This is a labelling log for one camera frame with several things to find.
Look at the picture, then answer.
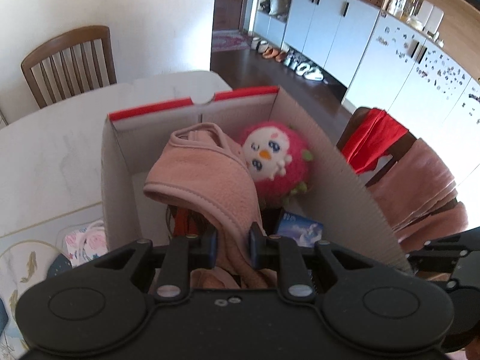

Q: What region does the wooden chair beside table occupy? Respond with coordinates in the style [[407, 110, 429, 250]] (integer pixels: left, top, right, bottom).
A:
[[336, 106, 470, 252]]

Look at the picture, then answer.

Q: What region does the wooden chair behind table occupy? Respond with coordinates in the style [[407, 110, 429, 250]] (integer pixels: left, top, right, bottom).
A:
[[20, 25, 117, 109]]

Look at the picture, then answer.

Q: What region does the red patterned doormat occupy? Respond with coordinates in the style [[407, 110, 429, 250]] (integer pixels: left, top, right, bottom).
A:
[[211, 30, 251, 53]]

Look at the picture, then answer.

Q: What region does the row of shoes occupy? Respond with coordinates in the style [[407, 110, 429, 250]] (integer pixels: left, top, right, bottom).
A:
[[250, 37, 324, 82]]

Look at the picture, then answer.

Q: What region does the red cardboard shoe box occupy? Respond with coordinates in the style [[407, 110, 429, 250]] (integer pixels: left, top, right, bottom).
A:
[[102, 87, 409, 289]]

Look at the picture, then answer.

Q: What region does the pink towel on chair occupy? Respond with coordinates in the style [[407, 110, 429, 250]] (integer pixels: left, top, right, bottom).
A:
[[368, 139, 468, 253]]

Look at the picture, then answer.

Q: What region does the blue tissue pack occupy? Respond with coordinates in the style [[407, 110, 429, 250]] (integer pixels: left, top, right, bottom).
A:
[[276, 211, 323, 248]]

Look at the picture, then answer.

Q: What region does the red scarf with doll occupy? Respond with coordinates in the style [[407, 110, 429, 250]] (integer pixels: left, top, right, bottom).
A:
[[170, 206, 199, 237]]

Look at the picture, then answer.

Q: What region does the red cloth on chair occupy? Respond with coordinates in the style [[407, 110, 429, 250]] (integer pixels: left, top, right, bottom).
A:
[[337, 107, 408, 175]]

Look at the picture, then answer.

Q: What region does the pink printed face mask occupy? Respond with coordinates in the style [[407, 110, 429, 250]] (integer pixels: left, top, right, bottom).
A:
[[64, 219, 108, 268]]

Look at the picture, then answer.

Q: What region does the white wall cabinet unit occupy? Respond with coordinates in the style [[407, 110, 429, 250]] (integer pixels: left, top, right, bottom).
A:
[[254, 0, 479, 135]]

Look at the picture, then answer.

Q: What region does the pink strawberry plush toy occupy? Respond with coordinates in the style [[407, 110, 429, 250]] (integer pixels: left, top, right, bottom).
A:
[[239, 121, 313, 207]]

